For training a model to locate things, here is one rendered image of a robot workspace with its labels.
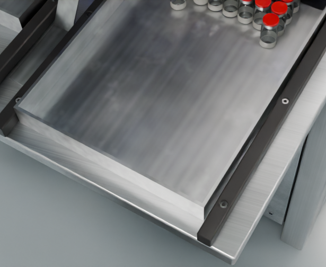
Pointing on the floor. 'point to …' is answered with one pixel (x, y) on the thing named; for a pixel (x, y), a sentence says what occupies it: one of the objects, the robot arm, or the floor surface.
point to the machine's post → (314, 171)
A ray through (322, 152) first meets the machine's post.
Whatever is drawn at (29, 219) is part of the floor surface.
